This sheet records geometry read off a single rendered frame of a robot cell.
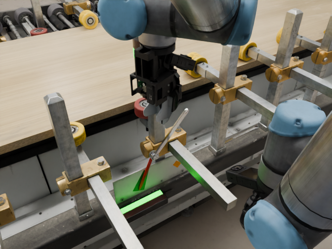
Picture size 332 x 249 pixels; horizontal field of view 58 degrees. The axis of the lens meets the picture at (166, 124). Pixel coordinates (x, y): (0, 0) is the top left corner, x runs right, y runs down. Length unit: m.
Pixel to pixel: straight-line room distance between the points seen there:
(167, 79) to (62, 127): 0.26
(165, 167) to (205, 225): 0.85
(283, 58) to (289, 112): 0.61
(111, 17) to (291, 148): 0.33
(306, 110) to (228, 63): 0.43
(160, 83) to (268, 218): 0.35
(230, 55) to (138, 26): 0.48
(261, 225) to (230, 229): 1.38
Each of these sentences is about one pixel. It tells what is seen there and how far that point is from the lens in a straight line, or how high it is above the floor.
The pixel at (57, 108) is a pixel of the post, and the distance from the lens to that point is 0.67.
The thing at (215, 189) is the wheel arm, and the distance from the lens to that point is 0.77.
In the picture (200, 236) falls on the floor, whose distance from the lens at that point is 1.71.
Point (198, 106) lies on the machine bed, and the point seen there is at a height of 0.75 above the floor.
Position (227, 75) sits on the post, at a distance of 0.91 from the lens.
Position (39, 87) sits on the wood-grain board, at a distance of 1.15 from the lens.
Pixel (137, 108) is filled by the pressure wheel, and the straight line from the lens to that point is 0.95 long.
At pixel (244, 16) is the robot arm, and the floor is 1.32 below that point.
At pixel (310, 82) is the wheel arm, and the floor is 0.95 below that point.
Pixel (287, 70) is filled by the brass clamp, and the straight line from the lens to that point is 1.12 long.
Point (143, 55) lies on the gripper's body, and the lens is 0.58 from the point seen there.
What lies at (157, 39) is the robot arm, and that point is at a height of 1.23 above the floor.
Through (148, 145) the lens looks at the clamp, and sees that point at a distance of 0.86.
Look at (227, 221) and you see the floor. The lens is 1.78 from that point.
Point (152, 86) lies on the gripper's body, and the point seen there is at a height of 1.14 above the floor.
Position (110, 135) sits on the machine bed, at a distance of 1.06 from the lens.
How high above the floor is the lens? 1.44
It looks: 38 degrees down
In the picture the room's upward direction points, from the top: straight up
